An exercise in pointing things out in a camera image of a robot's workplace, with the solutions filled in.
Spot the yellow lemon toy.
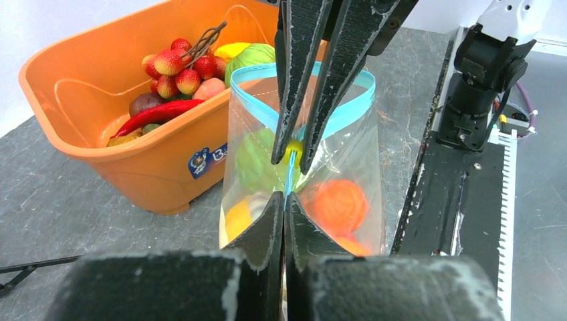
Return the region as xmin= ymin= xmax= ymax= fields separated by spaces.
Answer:
xmin=225 ymin=196 xmax=252 ymax=243

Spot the orange plastic bin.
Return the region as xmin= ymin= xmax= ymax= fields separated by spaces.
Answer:
xmin=18 ymin=0 xmax=329 ymax=216

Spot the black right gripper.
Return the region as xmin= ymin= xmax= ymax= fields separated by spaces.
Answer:
xmin=271 ymin=0 xmax=418 ymax=174

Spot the pink peach toy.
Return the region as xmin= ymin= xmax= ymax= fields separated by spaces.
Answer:
xmin=192 ymin=78 xmax=226 ymax=100

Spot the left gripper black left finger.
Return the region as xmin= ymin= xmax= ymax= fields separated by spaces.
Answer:
xmin=46 ymin=192 xmax=284 ymax=320

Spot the white mushroom toy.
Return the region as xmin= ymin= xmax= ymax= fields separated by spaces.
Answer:
xmin=248 ymin=191 xmax=271 ymax=221

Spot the clear zip top bag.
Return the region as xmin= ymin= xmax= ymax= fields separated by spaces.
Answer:
xmin=219 ymin=63 xmax=385 ymax=255

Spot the green cabbage toy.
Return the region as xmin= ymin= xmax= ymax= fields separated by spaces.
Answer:
xmin=225 ymin=43 xmax=275 ymax=88

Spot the yellow mango toy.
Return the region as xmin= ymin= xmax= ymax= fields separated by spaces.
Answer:
xmin=213 ymin=42 xmax=251 ymax=62

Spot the orange fruit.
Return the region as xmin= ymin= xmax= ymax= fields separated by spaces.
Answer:
xmin=333 ymin=236 xmax=372 ymax=257

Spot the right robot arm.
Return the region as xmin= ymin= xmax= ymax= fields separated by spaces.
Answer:
xmin=271 ymin=1 xmax=551 ymax=173

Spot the black tripod microphone stand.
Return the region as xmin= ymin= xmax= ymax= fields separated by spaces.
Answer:
xmin=1 ymin=255 xmax=81 ymax=298

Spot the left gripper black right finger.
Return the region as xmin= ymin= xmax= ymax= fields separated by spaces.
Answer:
xmin=284 ymin=194 xmax=503 ymax=320

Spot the small orange pumpkin toy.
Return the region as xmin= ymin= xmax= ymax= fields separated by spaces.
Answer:
xmin=309 ymin=179 xmax=369 ymax=236

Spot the green custard apple toy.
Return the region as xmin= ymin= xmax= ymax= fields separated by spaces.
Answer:
xmin=235 ymin=128 xmax=287 ymax=194

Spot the lychee cluster toy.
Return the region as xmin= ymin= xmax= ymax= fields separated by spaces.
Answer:
xmin=141 ymin=21 xmax=227 ymax=100

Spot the red chili pepper toy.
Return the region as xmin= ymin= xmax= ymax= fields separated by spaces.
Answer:
xmin=112 ymin=99 xmax=204 ymax=138

